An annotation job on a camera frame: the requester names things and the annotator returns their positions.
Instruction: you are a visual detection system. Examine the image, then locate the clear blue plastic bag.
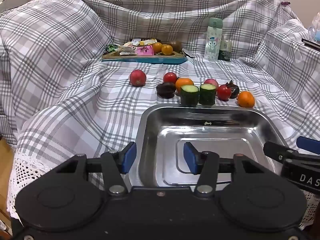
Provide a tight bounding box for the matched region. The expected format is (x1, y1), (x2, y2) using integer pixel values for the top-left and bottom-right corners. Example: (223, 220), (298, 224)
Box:
(309, 12), (320, 43)

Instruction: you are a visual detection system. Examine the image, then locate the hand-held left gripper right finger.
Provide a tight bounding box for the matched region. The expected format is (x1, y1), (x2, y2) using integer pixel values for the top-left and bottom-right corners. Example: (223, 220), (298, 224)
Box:
(183, 142), (272, 198)

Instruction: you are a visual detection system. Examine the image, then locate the dark green can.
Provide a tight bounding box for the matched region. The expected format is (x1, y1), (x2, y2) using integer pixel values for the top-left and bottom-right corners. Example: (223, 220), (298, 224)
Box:
(218, 39), (233, 62)

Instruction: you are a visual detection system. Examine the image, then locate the white lace cloth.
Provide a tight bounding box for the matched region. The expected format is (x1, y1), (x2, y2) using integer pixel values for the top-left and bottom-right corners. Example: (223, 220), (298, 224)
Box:
(6, 151), (319, 230)

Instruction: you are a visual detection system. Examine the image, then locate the dark purple passion fruit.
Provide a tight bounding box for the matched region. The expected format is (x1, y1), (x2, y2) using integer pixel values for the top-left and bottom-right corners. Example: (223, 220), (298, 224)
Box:
(226, 80), (240, 99)
(156, 82), (177, 99)

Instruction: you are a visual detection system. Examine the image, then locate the brown kiwi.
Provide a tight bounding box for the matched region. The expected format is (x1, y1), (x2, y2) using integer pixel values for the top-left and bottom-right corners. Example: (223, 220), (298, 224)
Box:
(168, 40), (182, 53)

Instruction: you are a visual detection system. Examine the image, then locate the grey plaid blanket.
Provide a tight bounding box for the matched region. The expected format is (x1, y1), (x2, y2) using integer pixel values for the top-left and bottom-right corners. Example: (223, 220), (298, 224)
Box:
(0, 0), (320, 230)

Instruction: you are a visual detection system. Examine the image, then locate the black flat object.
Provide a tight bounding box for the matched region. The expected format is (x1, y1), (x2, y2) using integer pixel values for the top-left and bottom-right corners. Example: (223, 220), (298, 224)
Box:
(301, 38), (320, 50)

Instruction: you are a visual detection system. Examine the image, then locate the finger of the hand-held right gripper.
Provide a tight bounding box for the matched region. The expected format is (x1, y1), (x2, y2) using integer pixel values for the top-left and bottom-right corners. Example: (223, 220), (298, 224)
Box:
(263, 141), (300, 164)
(296, 136), (320, 155)

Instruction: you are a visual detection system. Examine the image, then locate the stainless steel tray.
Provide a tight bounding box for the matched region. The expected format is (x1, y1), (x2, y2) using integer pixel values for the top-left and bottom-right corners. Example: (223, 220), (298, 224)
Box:
(129, 104), (292, 192)

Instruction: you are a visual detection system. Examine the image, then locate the blue tin tray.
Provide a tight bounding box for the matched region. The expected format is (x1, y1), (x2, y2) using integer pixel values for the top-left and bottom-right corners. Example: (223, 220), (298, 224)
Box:
(101, 40), (188, 64)

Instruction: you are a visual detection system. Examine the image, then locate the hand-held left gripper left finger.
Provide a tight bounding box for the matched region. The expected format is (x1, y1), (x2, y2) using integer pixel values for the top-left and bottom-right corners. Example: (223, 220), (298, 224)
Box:
(54, 142), (137, 196)

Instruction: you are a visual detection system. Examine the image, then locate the green cucumber piece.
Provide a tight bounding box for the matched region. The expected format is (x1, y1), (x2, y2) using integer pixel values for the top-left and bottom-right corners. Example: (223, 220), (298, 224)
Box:
(199, 83), (216, 105)
(180, 85), (199, 107)

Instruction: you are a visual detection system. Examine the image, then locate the white bottle green lid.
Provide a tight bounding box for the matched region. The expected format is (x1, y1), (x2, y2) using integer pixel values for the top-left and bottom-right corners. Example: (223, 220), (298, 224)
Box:
(204, 17), (223, 61)

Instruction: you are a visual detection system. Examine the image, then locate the red tomato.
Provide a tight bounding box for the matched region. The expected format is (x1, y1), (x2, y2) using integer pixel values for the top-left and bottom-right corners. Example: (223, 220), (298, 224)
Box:
(163, 72), (180, 84)
(216, 84), (232, 102)

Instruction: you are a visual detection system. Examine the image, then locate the pink snack packet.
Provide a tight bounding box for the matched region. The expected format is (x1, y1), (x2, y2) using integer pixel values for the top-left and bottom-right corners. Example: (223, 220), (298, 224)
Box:
(135, 45), (154, 55)

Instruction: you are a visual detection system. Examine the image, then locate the orange tangerine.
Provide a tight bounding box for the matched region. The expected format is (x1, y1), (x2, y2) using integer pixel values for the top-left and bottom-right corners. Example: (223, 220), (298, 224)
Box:
(175, 78), (194, 93)
(237, 91), (255, 108)

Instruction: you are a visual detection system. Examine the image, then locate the striped snack packet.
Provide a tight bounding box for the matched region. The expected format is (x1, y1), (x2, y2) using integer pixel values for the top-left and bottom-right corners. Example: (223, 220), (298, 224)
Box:
(118, 46), (135, 56)

